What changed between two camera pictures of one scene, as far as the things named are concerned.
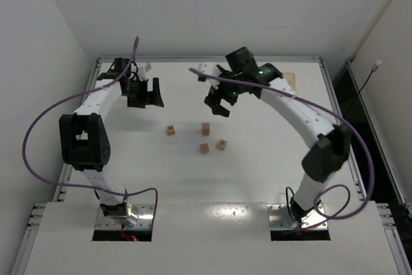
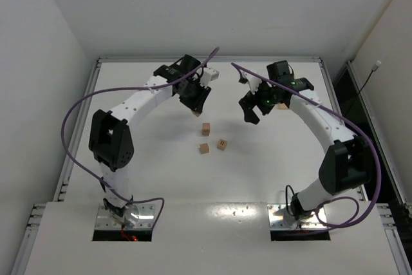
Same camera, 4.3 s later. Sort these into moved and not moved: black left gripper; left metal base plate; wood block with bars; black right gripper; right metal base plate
Moved: black left gripper; black right gripper
Not moved: left metal base plate; right metal base plate; wood block with bars
